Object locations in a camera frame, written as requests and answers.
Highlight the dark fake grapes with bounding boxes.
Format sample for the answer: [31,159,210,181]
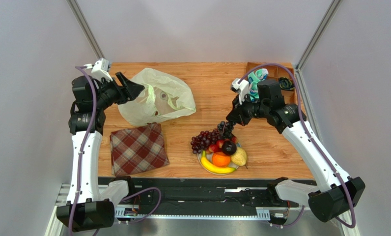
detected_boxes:
[190,129,220,154]

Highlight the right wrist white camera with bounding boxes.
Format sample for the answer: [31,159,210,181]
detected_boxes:
[230,78,249,105]

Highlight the wrist white camera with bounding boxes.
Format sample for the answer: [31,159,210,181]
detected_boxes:
[230,78,249,105]
[84,58,113,82]

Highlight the black green coiled cable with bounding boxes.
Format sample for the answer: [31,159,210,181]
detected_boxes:
[278,77,296,91]

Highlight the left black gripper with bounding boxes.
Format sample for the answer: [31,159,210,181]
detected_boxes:
[93,72,144,111]

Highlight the red plaid cloth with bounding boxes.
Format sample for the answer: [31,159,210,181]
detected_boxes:
[110,123,170,177]

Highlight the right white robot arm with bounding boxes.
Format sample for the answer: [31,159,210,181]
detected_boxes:
[226,79,365,222]

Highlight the brown wooden organizer tray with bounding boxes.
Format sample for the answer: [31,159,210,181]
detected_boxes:
[245,62,298,104]

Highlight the aluminium frame rail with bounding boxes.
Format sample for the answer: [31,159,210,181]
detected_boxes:
[45,183,360,236]

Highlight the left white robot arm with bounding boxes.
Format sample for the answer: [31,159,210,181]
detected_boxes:
[56,72,144,233]

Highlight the white plastic bag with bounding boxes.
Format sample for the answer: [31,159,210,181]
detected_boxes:
[118,68,196,126]

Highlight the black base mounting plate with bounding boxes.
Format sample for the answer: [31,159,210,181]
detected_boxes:
[125,177,299,216]

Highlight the blue and cream plate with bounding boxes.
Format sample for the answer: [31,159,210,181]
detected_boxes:
[197,140,248,175]

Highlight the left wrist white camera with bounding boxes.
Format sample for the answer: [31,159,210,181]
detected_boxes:
[84,58,113,82]

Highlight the dark fake plum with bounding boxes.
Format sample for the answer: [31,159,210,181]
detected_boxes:
[221,140,237,156]

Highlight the black fake grape bunch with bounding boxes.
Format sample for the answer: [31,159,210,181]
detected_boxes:
[217,121,236,139]

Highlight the yellow fake banana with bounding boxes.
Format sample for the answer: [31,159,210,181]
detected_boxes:
[197,151,238,175]

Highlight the orange fake fruit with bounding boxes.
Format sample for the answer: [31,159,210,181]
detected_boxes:
[212,152,231,168]

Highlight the red fake strawberry bunch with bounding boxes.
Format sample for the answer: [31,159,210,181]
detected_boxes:
[206,136,239,154]

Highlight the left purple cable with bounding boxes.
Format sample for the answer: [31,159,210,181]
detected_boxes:
[68,65,162,236]

